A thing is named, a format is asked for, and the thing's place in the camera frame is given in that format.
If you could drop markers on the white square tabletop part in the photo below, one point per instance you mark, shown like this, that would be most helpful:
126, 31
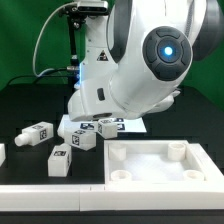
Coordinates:
138, 164

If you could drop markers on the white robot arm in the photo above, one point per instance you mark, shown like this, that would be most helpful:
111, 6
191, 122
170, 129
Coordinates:
139, 53

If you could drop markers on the white tag sheet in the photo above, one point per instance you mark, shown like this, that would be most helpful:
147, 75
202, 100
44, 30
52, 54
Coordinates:
123, 125

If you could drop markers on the white block left edge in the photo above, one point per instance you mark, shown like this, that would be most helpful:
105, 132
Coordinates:
2, 154

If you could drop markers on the black camera stand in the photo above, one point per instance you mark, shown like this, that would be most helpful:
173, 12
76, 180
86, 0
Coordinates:
77, 12

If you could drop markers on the white fence wall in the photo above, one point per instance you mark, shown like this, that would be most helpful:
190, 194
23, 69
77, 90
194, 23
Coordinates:
90, 197

